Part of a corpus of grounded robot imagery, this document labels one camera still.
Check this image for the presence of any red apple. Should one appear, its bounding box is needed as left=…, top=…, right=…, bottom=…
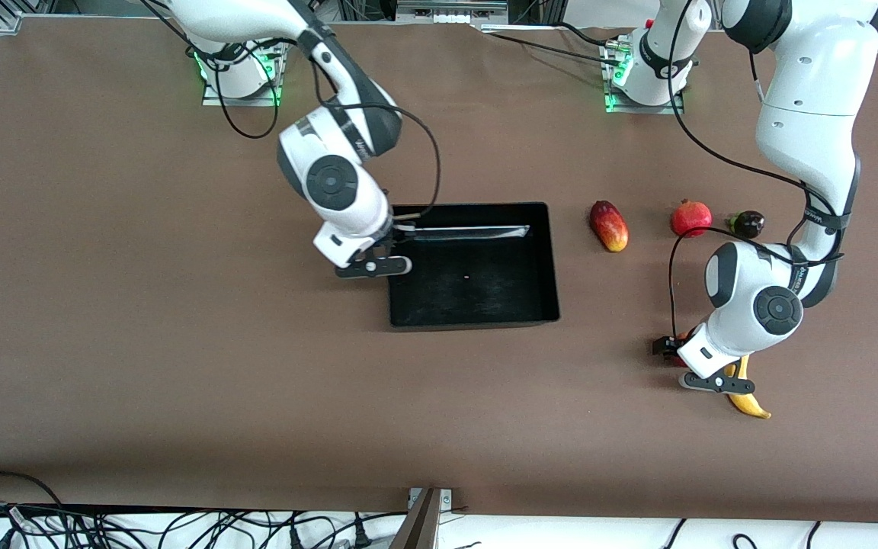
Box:
left=673, top=329, right=700, bottom=369

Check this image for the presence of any black plastic box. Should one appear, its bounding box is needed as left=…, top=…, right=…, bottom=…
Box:
left=387, top=202, right=562, bottom=331

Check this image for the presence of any yellow banana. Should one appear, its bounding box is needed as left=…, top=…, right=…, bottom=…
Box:
left=724, top=355, right=772, bottom=420

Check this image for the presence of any red pomegranate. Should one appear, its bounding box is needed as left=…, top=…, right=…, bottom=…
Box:
left=671, top=199, right=713, bottom=239

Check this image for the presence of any red yellow mango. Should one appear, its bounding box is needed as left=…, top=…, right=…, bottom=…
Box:
left=589, top=200, right=630, bottom=253

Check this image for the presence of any dark purple mangosteen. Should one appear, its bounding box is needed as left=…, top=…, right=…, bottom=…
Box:
left=726, top=210, right=766, bottom=240

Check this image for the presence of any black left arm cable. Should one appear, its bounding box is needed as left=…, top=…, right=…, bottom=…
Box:
left=665, top=0, right=845, bottom=341

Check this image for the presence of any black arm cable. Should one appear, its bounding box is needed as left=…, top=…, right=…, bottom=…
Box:
left=665, top=0, right=845, bottom=341
left=140, top=0, right=441, bottom=226

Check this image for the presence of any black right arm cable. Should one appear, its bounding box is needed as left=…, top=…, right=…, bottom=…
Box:
left=140, top=0, right=441, bottom=226

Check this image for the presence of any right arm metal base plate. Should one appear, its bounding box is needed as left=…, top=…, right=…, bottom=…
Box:
left=202, top=46, right=283, bottom=108

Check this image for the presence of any silver aluminium frame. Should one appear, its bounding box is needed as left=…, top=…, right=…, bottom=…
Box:
left=396, top=0, right=510, bottom=24

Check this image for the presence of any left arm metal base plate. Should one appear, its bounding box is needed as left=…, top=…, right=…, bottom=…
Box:
left=604, top=42, right=686, bottom=116

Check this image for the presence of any black base power cable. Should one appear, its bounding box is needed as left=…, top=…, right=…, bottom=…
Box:
left=481, top=21, right=632, bottom=68

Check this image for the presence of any metal corner bracket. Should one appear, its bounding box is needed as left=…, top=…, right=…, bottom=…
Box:
left=389, top=488, right=455, bottom=549

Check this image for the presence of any long looping black cable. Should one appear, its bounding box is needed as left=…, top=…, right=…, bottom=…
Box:
left=0, top=470, right=66, bottom=513

